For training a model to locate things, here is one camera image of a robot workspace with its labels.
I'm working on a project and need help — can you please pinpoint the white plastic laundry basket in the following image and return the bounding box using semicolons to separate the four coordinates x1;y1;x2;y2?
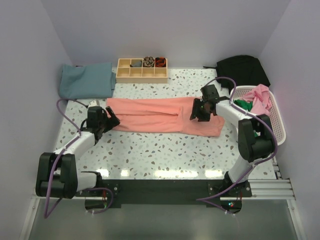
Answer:
233;85;287;146

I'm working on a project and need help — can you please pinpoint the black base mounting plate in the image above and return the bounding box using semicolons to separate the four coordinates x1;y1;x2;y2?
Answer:
74;178;253;214

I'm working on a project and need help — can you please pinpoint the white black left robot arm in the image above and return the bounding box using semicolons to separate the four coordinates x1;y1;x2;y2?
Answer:
35;106;120;199

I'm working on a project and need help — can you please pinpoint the brown patterned rolled sock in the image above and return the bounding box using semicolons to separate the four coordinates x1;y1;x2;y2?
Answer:
142;56;155;68

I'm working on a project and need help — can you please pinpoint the wooden compartment tray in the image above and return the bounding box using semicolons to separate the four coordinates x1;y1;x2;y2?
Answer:
116;57;168;84

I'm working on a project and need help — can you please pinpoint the black folded garment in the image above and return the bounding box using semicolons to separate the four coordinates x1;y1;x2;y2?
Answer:
204;55;271;87

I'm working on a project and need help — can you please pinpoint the grey rolled sock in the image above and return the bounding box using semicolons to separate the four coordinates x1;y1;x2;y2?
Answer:
130;59;143;68

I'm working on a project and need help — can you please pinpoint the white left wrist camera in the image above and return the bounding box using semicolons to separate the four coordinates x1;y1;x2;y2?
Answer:
88;99;100;108

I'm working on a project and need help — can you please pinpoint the light pink t shirt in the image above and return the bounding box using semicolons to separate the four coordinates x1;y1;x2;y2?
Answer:
242;84;272;116

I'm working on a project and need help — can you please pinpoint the orange black rolled sock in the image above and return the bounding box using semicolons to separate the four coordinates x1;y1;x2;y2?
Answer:
154;57;167;68

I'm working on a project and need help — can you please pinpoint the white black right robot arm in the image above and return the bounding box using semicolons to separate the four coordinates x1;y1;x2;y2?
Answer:
190;84;278;199

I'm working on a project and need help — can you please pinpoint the green t shirt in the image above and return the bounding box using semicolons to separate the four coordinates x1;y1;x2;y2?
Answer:
233;99;260;137

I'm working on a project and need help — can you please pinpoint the salmon pink t shirt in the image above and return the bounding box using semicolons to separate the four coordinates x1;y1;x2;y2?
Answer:
106;97;225;137

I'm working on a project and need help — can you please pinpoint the folded teal t shirt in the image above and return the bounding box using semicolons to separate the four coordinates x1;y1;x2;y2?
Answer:
59;62;116;99

